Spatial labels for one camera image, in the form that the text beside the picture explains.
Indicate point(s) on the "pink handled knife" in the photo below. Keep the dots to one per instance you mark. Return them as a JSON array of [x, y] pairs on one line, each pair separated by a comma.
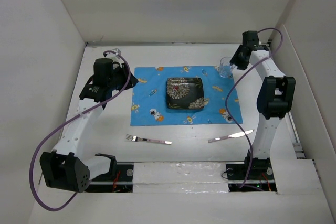
[[235, 135]]

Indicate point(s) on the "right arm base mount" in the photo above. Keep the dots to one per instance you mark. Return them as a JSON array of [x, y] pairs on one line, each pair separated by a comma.
[[258, 179]]

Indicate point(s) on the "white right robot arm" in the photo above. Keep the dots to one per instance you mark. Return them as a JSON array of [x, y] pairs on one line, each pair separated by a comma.
[[275, 96]]

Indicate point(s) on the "blue space print cloth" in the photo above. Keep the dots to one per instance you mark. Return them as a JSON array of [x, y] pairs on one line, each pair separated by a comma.
[[149, 97]]

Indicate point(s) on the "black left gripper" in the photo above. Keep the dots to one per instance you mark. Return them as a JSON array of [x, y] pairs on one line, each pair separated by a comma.
[[123, 70]]

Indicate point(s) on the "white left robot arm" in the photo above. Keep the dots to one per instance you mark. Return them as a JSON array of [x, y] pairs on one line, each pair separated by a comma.
[[64, 167]]

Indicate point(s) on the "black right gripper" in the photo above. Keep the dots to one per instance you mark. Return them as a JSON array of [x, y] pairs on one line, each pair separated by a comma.
[[235, 60]]

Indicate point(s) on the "black floral square plate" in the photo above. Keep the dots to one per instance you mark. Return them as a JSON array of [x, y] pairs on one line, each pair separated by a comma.
[[185, 93]]

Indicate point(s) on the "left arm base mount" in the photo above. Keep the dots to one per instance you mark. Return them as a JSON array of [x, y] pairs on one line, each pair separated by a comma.
[[120, 182]]

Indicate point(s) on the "pink handled fork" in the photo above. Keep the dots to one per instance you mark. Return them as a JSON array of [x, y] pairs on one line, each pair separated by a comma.
[[139, 139]]

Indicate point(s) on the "clear drinking glass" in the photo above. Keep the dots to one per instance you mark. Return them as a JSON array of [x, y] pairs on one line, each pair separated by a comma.
[[225, 68]]

